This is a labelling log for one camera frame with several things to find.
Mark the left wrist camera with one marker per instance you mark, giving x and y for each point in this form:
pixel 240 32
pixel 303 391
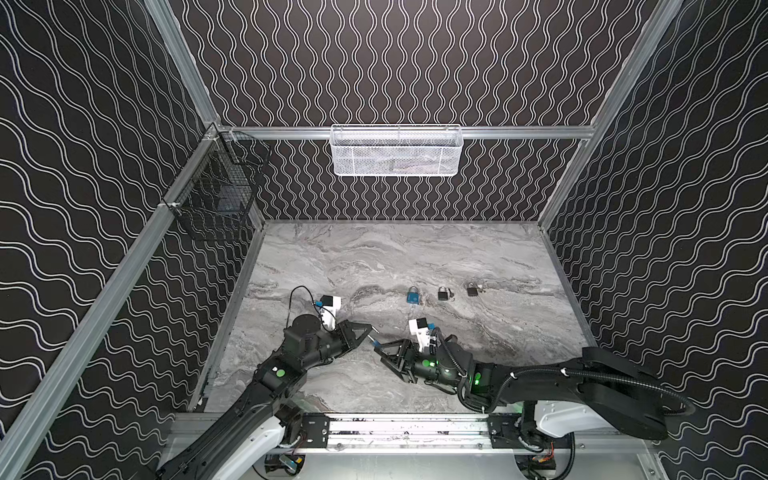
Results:
pixel 327 308

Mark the white wire mesh basket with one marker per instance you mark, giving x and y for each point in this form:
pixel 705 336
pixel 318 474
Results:
pixel 391 150

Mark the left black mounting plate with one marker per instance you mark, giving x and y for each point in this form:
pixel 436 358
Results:
pixel 314 431

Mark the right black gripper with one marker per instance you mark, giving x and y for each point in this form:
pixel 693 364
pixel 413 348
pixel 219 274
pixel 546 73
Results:
pixel 410 355

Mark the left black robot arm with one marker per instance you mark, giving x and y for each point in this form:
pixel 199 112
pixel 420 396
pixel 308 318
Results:
pixel 306 345

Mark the black padlock with key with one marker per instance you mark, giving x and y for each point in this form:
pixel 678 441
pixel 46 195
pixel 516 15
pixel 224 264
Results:
pixel 444 293

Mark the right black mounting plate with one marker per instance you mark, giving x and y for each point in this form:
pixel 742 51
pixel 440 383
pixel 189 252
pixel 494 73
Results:
pixel 516 431

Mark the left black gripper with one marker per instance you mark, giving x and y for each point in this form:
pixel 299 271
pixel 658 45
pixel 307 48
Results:
pixel 341 338

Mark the black mounting plate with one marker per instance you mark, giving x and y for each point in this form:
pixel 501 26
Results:
pixel 314 431
pixel 516 431

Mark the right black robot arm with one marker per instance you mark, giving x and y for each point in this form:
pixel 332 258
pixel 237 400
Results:
pixel 625 396

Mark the black wire mesh basket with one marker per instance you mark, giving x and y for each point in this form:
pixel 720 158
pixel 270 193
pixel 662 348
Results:
pixel 219 202

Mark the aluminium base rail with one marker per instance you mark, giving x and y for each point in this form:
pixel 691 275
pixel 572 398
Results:
pixel 407 434

